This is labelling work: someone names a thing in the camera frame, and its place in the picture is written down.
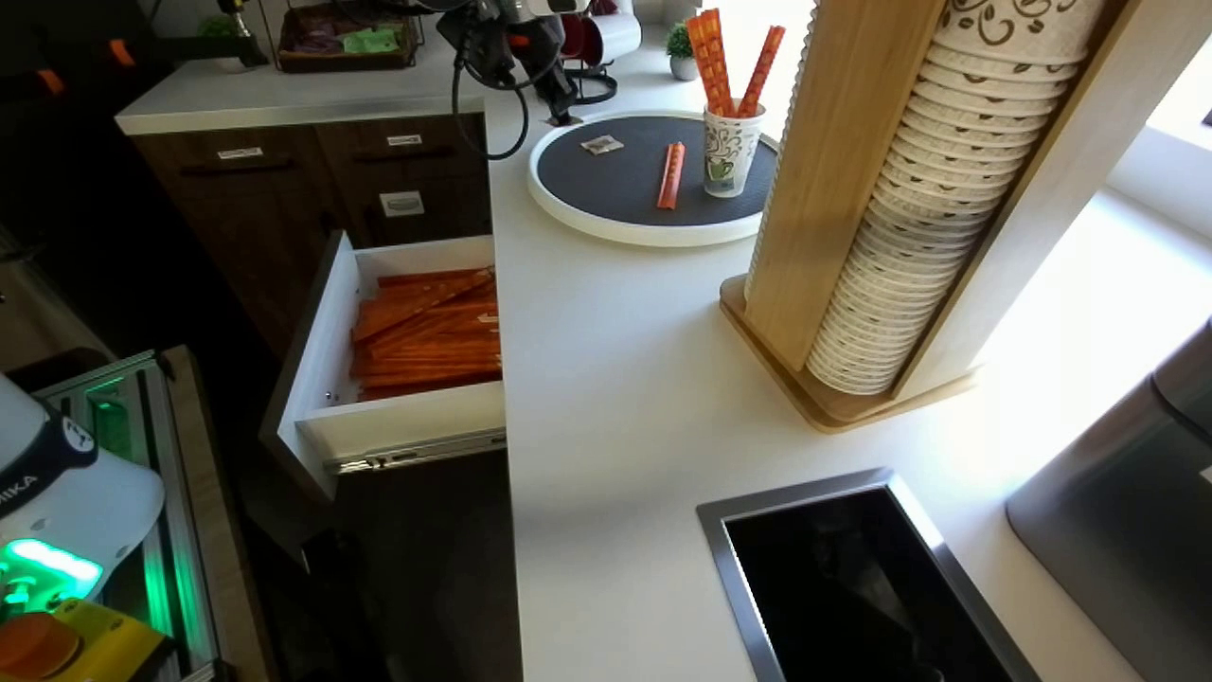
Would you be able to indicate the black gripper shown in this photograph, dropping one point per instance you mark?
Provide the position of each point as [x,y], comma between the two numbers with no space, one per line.
[495,50]

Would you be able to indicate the small beige square sachet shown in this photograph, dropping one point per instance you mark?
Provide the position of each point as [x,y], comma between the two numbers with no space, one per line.
[605,145]

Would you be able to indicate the brown tray with items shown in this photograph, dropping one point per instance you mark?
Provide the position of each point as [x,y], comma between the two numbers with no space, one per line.
[346,40]

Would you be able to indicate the round white-rimmed grey tray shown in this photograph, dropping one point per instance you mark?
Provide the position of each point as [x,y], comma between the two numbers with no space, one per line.
[609,192]

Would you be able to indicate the pile of orange sachets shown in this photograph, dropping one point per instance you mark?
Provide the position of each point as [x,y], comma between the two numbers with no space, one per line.
[427,335]

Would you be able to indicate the white mug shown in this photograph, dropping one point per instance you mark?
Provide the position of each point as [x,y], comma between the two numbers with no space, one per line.
[605,34]

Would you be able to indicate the silver drawer label plate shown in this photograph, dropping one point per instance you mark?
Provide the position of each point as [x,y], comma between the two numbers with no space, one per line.
[404,201]

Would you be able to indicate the small green potted plant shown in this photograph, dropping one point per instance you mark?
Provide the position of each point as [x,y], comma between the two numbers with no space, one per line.
[684,50]

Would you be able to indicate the orange stick sachet in cup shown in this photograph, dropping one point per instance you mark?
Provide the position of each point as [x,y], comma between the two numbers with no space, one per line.
[758,68]
[710,61]

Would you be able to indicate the long orange stick sachet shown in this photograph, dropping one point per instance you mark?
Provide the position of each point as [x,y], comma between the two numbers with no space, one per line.
[672,174]

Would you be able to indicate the dark brown drawer cabinet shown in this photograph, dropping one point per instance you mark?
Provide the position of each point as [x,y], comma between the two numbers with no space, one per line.
[303,213]

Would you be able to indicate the clear glass cup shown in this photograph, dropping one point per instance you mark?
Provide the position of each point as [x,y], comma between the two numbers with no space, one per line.
[734,153]

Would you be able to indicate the wooden cup dispenser stand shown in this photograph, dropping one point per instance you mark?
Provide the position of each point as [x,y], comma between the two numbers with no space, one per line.
[833,192]

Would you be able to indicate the white open drawer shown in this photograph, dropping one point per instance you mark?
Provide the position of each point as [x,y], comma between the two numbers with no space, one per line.
[379,422]

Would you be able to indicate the stack of paper cups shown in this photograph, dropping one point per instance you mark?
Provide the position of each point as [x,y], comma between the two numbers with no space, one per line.
[923,213]

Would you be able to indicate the equipment cart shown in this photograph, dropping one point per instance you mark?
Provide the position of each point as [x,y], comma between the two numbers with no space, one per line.
[174,506]

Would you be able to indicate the white device with green light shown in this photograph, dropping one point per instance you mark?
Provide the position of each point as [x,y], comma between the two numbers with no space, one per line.
[61,506]

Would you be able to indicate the flat black white scale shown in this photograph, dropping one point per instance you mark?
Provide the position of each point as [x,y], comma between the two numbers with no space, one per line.
[856,592]

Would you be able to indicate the yellow orange box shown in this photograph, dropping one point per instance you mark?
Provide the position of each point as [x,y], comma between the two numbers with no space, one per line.
[76,647]

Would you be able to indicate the grey metal appliance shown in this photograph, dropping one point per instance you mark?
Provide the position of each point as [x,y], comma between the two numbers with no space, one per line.
[1121,532]

